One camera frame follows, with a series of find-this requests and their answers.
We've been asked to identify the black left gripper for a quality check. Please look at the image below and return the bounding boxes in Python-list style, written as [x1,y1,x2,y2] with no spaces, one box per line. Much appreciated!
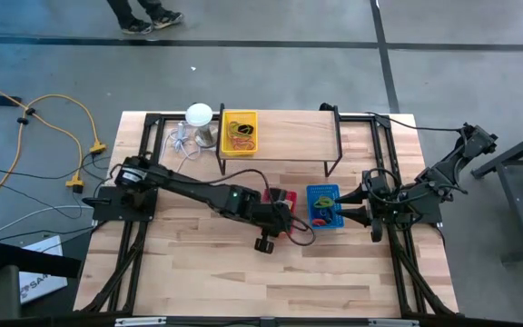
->
[252,186,300,254]

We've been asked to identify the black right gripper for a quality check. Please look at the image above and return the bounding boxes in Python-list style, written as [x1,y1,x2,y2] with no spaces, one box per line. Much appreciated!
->
[333,173,401,244]

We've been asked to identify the red plastic basket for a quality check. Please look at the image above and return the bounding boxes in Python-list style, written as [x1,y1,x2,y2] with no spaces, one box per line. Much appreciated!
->
[261,188,299,235]

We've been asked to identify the green coil wrist keychain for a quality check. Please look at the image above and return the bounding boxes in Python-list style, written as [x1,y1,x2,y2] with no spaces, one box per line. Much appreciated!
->
[313,195,336,211]

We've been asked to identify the blue plastic basket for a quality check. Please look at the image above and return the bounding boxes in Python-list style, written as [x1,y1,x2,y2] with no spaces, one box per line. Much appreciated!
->
[305,183,346,231]

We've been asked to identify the reddish rubber band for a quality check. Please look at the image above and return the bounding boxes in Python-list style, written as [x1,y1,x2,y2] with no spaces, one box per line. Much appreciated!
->
[232,134,258,153]

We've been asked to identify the yellow plastic basket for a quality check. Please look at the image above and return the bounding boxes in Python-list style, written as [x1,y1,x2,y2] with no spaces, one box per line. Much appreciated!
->
[220,109,260,158]

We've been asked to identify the white mushroom table lamp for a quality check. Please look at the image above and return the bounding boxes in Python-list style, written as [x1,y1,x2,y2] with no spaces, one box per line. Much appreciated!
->
[183,102,220,150]

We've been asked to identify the person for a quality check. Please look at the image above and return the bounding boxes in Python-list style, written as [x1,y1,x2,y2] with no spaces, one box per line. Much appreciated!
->
[106,0,185,36]

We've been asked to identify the white printed cardboard box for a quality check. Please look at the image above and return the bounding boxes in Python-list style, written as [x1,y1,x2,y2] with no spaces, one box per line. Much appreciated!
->
[18,234,69,304]

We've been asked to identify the black left wrist cable loop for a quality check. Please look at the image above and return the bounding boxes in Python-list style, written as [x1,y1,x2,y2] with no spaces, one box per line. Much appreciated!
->
[287,212,318,248]

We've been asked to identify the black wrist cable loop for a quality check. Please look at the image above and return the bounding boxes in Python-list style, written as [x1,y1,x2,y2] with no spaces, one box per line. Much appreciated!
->
[362,166,402,194]
[287,212,318,248]

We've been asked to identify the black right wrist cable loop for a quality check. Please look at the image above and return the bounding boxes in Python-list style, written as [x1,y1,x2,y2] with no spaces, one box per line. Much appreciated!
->
[362,166,402,194]

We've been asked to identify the wooden shelf riser black frame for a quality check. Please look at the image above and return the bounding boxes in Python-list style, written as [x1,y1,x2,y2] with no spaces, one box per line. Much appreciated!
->
[215,103,344,178]

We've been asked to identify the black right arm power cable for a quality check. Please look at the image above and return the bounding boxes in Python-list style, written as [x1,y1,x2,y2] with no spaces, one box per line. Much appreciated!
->
[364,110,468,134]

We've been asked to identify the silver metal bracket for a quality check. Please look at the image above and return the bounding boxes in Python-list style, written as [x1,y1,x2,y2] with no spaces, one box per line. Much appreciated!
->
[368,317,419,327]
[114,316,167,327]

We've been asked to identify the white lamp cable with adapter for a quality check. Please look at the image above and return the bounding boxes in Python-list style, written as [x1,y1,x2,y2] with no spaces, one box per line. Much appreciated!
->
[155,120,202,182]

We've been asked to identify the black aluminium rig frame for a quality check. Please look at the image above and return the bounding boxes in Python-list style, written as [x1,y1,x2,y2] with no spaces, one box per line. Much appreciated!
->
[74,111,460,319]

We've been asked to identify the black metal table frame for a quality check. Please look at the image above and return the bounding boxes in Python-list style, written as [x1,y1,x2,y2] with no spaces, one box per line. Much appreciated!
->
[469,123,523,264]

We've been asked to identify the yellow extension cable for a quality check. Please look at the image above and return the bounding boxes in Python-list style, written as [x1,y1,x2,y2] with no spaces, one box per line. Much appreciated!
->
[0,74,108,194]

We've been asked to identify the white floor cable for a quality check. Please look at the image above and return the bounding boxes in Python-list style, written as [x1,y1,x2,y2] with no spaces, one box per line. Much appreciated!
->
[0,204,95,233]

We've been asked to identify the black floor cable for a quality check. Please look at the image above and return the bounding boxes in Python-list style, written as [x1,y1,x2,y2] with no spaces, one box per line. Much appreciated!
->
[0,156,111,181]

